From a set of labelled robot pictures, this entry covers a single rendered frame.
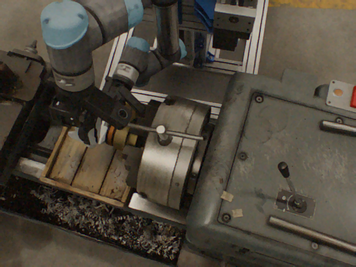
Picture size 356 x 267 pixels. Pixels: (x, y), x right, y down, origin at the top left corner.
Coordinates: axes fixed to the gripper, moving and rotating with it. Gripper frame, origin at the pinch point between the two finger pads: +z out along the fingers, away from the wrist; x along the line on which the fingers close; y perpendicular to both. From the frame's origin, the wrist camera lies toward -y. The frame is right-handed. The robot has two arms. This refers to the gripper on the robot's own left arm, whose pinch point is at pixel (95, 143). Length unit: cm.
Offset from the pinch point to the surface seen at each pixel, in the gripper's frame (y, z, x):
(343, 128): -55, -4, -22
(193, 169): -22.5, 11.9, -8.8
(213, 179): -28.6, 5.0, -3.3
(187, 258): -27, 78, -10
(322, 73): -73, 87, -153
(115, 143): 1.5, 17.4, -13.0
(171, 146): -15.9, 4.9, -9.0
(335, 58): -79, 83, -165
